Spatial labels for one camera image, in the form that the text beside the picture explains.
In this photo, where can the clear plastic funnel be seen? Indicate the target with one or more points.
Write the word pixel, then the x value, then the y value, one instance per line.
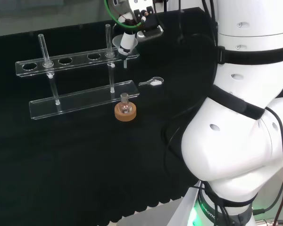
pixel 119 43

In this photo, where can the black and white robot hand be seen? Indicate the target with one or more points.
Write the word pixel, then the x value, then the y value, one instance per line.
pixel 134 21

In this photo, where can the small round-bottom glass flask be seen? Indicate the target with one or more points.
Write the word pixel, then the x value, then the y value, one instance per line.
pixel 125 106

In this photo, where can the glass weighing funnel with powder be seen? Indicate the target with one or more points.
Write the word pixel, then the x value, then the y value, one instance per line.
pixel 153 81

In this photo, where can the black bench cloth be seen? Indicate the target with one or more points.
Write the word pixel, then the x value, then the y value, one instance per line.
pixel 85 141

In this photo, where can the clear acrylic funnel stand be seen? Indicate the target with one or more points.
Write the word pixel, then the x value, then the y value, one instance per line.
pixel 80 77

